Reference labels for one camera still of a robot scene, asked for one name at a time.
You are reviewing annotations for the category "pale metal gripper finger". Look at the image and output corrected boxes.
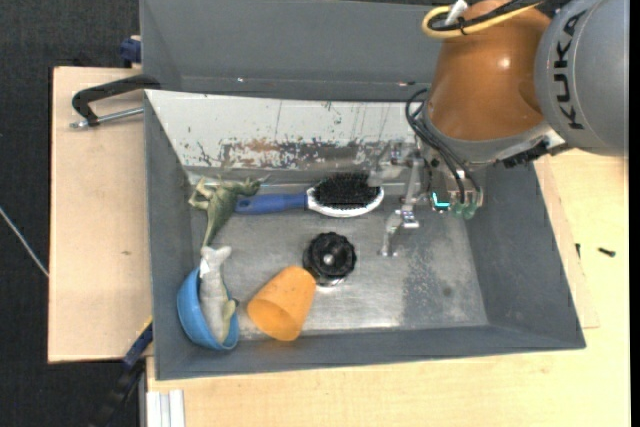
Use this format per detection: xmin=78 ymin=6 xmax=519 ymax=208
xmin=369 ymin=149 xmax=405 ymax=182
xmin=379 ymin=208 xmax=421 ymax=258

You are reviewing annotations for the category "grey metal bin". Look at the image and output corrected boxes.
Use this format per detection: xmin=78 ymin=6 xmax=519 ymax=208
xmin=138 ymin=0 xmax=588 ymax=382

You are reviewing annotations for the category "blue and white hairbrush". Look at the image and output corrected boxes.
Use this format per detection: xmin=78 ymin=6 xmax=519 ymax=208
xmin=234 ymin=171 xmax=386 ymax=219

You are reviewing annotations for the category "black round knob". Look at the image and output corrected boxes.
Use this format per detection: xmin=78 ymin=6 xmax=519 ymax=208
xmin=301 ymin=230 xmax=358 ymax=280

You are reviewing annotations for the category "orange plastic cup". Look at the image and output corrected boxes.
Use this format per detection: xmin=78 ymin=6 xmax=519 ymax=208
xmin=246 ymin=265 xmax=318 ymax=343

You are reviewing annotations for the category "green toy dinosaur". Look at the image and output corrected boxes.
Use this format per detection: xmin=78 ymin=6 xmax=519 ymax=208
xmin=188 ymin=174 xmax=272 ymax=247

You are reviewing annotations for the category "grey toy shark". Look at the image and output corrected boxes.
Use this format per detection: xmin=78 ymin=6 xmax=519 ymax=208
xmin=198 ymin=244 xmax=237 ymax=345

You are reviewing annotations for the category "blue bowl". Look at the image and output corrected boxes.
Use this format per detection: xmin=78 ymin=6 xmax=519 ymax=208
xmin=175 ymin=264 xmax=241 ymax=352

